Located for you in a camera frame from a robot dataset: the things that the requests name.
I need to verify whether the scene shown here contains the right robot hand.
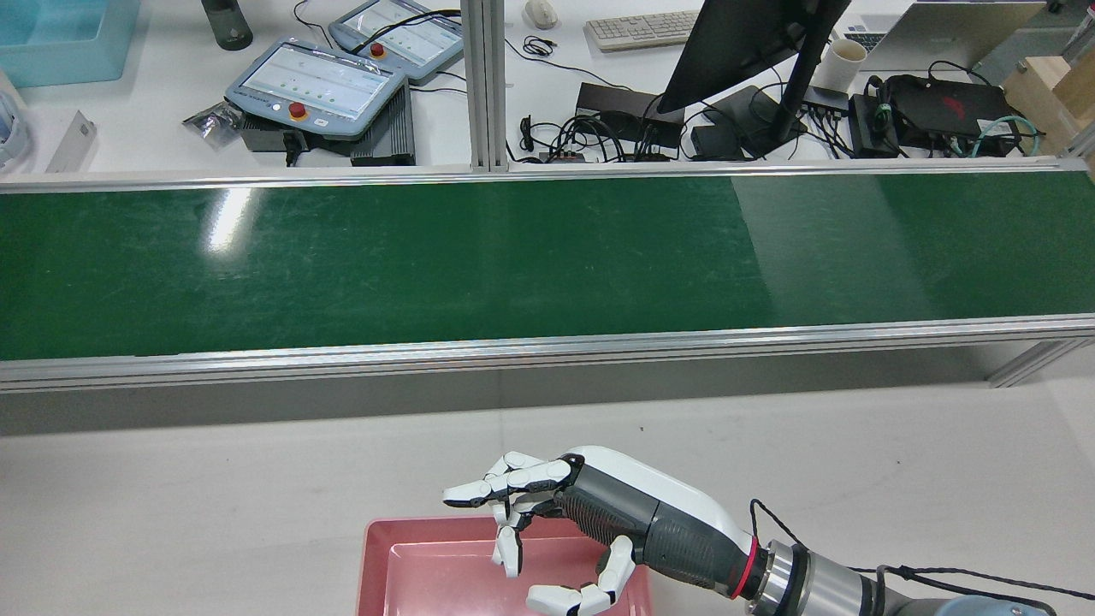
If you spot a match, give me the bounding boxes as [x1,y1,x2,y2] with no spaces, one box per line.
[442,445,762,616]

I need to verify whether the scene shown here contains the pink plastic box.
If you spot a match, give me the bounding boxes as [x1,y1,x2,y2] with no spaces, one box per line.
[355,516,653,616]

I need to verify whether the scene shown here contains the black docking box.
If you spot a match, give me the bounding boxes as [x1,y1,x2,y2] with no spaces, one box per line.
[575,81,685,146]

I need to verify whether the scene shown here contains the black finned controller box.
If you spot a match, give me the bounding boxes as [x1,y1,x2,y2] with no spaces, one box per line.
[238,81,417,168]

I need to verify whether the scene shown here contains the white paper cup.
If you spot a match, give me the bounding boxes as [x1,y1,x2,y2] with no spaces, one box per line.
[820,38,870,93]

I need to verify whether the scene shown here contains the wooden box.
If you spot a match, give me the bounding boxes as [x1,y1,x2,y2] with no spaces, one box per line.
[1001,54,1095,157]

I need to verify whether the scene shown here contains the green conveyor belt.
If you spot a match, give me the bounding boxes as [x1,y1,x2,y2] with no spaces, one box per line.
[0,175,1095,360]

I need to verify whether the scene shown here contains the small black power brick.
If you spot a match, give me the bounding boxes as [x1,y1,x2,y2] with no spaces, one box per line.
[690,124,747,162]

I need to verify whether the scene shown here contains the aluminium conveyor leg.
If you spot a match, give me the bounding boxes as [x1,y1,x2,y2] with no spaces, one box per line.
[988,338,1095,390]

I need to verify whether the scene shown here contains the black rectangular adapter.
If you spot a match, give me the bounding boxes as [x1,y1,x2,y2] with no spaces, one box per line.
[847,92,901,159]

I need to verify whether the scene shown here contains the black Huawei monitor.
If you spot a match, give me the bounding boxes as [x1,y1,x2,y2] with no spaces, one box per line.
[656,0,854,161]

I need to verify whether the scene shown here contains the white keyboard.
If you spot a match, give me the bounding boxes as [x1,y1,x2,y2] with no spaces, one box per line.
[584,9,704,52]

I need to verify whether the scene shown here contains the black brick with red logo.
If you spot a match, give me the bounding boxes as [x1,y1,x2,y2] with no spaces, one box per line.
[884,74,1021,157]

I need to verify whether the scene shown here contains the small blue teach pendant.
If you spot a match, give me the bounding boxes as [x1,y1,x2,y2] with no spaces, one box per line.
[328,0,467,84]

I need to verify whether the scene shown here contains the large blue teach pendant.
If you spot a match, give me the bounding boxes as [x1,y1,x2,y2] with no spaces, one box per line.
[225,37,410,142]

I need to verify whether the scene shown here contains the silver laptop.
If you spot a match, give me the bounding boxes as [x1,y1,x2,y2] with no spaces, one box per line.
[843,0,1050,74]

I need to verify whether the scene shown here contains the clear plastic bag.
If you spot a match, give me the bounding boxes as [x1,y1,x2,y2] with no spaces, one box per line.
[181,100,245,151]

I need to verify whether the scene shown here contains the dark grey bottle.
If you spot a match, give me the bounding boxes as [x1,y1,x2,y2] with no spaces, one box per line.
[201,0,254,50]

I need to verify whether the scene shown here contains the grey metal block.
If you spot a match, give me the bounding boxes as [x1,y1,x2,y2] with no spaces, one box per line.
[44,110,98,174]

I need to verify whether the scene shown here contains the clear plastic container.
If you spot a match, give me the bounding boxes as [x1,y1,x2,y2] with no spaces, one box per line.
[0,73,35,172]

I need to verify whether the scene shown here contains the light blue plastic bin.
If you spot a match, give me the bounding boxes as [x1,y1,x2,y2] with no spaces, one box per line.
[0,0,142,88]

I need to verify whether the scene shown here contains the aluminium conveyor side rail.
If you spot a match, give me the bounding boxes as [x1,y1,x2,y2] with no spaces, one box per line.
[0,158,1095,196]
[0,315,1095,394]

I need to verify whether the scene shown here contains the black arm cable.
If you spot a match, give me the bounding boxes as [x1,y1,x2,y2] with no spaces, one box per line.
[749,499,1095,601]

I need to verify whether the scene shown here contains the black cable tangle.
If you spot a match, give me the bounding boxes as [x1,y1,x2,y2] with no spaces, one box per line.
[513,111,685,165]

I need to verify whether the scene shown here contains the aluminium profile post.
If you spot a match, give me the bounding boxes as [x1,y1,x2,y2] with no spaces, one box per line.
[460,0,508,174]

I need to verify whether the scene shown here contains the teal cable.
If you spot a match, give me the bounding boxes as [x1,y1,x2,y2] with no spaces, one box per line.
[967,115,1043,159]

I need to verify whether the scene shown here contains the black pendant cable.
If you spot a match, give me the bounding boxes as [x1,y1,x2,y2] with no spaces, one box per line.
[355,9,463,52]

